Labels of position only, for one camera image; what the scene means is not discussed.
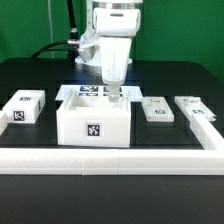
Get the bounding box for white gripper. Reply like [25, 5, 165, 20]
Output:
[100, 37, 132, 102]

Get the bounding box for white cabinet body box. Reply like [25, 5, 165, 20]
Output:
[56, 91, 131, 148]

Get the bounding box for white cabinet door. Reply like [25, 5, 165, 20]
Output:
[174, 96, 216, 122]
[141, 97, 174, 122]

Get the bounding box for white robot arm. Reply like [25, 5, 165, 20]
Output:
[75, 0, 143, 102]

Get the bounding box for white cabinet top block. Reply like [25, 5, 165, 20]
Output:
[3, 90, 45, 124]

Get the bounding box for white marker base plate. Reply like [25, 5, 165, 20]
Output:
[55, 85, 142, 102]

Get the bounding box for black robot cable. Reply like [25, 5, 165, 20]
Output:
[31, 0, 83, 58]

